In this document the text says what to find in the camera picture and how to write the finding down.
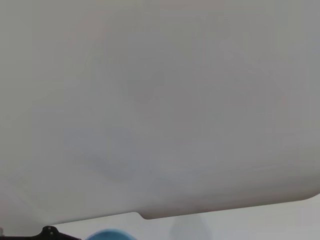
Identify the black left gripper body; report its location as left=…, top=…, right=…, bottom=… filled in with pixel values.
left=0, top=225, right=84, bottom=240

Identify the blue bowl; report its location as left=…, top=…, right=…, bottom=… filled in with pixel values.
left=84, top=228, right=138, bottom=240

